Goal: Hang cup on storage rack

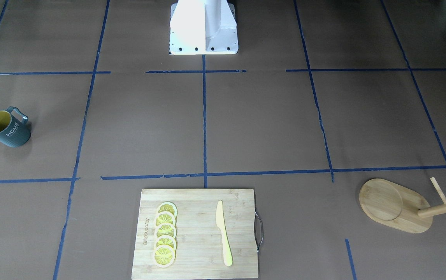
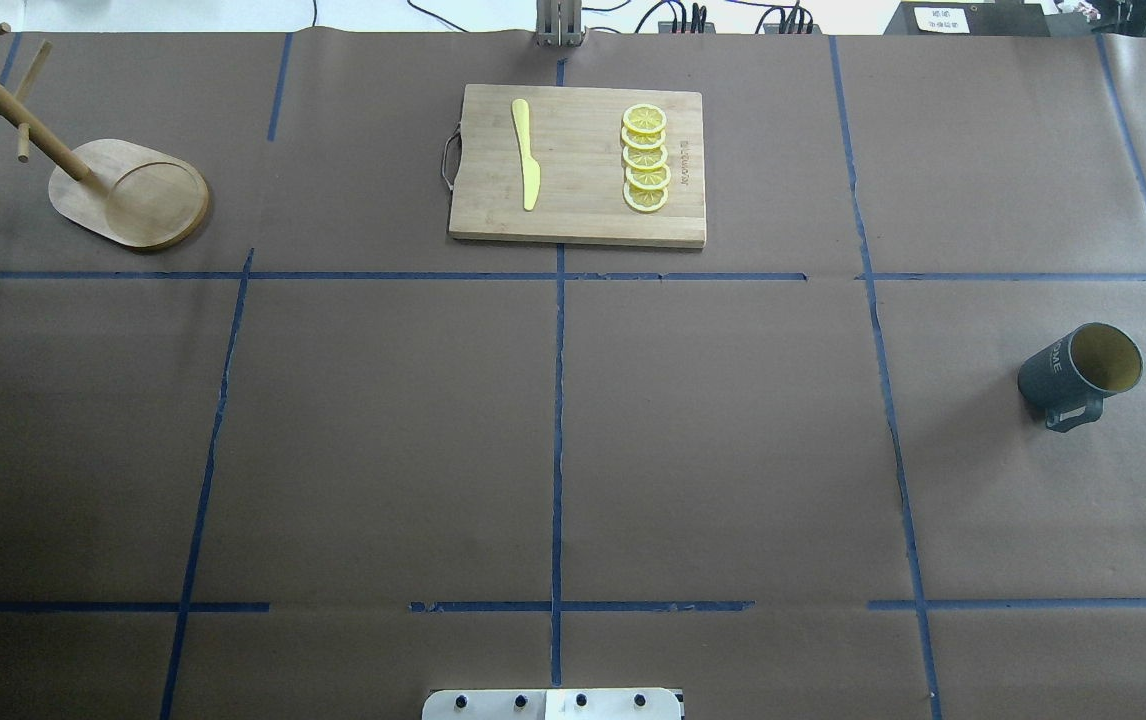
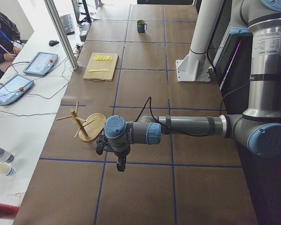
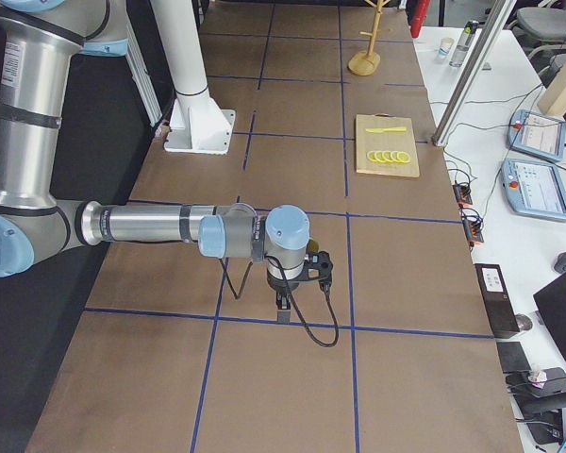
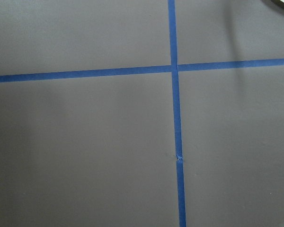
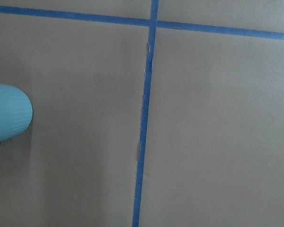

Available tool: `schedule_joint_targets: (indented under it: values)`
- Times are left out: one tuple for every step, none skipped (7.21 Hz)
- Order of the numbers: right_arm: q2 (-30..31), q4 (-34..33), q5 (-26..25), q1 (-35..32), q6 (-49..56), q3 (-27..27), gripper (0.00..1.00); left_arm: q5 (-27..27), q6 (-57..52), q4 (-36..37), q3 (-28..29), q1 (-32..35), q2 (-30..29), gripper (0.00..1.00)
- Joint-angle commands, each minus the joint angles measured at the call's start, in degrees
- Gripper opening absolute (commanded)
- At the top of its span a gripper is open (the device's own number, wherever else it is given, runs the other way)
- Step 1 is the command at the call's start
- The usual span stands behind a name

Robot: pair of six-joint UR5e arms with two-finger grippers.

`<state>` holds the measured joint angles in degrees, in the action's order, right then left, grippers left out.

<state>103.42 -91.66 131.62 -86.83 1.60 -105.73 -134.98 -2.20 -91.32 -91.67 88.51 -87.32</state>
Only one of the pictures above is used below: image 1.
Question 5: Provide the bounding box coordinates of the dark green HOME mug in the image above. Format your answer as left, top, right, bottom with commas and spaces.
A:
0, 106, 31, 147

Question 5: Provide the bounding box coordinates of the wooden cup storage rack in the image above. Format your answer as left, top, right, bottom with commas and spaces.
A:
358, 177, 446, 233

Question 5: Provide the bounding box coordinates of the yellow plastic knife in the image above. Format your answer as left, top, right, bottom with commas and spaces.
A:
216, 200, 233, 266

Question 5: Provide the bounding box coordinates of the bamboo cutting board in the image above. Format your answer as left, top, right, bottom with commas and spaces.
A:
131, 188, 259, 280

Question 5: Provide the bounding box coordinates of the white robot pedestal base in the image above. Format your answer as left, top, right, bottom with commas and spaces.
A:
169, 0, 239, 55

